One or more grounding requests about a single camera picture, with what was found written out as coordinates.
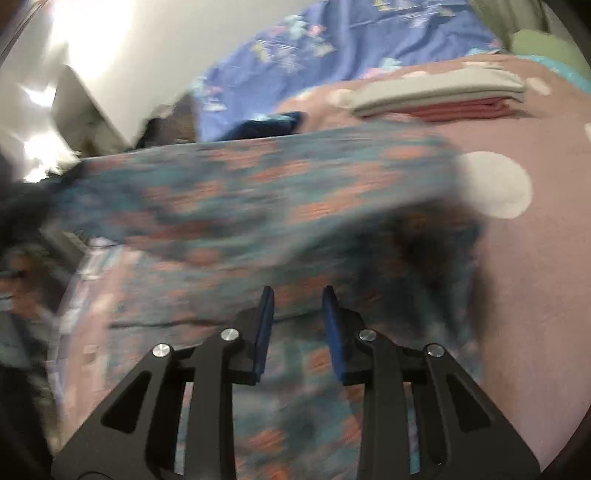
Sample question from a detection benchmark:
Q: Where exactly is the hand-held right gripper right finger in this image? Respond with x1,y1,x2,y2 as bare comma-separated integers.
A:
322,285,541,480

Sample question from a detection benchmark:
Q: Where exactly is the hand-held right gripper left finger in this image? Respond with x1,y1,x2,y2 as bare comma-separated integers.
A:
51,285,275,480

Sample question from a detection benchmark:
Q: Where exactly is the teal floral garment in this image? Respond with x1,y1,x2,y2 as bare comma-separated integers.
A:
41,124,485,480

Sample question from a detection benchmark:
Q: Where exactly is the navy star print garment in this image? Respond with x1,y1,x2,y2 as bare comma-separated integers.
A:
222,112,308,141

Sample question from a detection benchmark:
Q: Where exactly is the pink polka dot blanket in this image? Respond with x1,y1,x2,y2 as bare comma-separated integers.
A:
46,53,591,480

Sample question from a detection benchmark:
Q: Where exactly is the folded red cloth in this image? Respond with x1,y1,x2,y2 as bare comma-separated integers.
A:
406,98,515,121

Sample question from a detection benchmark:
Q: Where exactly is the folded grey cloth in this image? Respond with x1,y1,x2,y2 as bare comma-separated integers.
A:
353,69,527,117

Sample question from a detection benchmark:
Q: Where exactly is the white cabinet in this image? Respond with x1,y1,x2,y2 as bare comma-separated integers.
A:
50,65,137,155

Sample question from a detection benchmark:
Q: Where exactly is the blue tree print sheet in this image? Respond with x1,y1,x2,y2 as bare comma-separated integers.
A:
191,0,504,144

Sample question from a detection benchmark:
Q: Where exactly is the turquoise cloth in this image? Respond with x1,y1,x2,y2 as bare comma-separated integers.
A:
517,54,591,89

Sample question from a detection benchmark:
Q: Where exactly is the green pillow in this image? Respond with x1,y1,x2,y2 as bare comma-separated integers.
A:
512,30,591,80

